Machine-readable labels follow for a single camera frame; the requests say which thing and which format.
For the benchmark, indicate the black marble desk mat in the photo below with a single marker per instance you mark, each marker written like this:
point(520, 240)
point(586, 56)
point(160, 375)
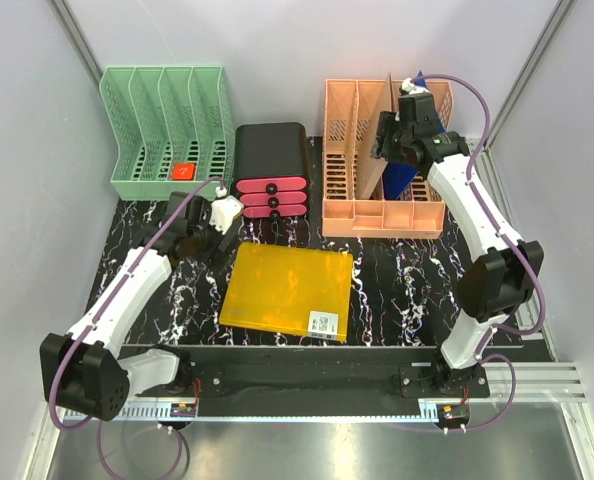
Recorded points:
point(401, 290)

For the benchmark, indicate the yellow folder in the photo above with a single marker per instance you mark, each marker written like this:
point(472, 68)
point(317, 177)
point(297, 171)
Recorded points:
point(289, 290)

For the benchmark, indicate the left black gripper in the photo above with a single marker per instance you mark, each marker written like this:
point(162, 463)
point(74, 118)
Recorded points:
point(214, 256)

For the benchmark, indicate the black drawer cabinet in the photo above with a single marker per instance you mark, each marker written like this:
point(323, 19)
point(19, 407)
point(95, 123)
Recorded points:
point(271, 150)

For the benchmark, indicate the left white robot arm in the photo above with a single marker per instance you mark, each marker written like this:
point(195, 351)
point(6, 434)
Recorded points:
point(98, 337)

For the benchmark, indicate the pink folder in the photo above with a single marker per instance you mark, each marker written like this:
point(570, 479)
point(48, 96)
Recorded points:
point(374, 97)

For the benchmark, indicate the pink bottom drawer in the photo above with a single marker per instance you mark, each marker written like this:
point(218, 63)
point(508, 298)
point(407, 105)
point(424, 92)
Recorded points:
point(282, 210)

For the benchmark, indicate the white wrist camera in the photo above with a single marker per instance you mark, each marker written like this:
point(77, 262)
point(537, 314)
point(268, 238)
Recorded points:
point(409, 88)
point(224, 212)

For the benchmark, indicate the green file organizer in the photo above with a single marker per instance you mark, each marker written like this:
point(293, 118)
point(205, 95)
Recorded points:
point(164, 115)

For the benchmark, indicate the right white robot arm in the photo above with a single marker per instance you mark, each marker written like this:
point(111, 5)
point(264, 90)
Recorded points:
point(504, 267)

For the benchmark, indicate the blue folder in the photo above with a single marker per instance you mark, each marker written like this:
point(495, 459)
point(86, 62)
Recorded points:
point(397, 177)

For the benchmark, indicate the aluminium frame rail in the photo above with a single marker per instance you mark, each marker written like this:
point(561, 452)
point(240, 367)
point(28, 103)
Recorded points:
point(92, 388)

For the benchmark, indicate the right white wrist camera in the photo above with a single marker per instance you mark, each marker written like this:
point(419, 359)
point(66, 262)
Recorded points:
point(409, 88)

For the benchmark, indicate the orange file organizer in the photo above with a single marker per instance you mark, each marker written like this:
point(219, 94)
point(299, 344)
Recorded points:
point(417, 214)

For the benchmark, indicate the pink top drawer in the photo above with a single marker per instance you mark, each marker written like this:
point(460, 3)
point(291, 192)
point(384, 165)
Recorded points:
point(270, 185)

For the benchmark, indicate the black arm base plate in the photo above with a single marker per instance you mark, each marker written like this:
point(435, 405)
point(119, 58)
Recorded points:
point(231, 379)

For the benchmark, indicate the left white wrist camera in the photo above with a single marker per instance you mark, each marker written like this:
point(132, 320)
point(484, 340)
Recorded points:
point(224, 212)

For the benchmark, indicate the red square eraser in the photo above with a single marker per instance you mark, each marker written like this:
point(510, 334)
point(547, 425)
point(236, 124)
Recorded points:
point(184, 171)

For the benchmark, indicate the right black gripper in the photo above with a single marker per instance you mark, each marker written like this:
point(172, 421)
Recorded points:
point(381, 143)

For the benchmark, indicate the pink drawer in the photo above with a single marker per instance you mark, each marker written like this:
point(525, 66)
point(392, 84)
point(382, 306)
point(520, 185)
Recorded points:
point(282, 210)
point(270, 185)
point(273, 200)

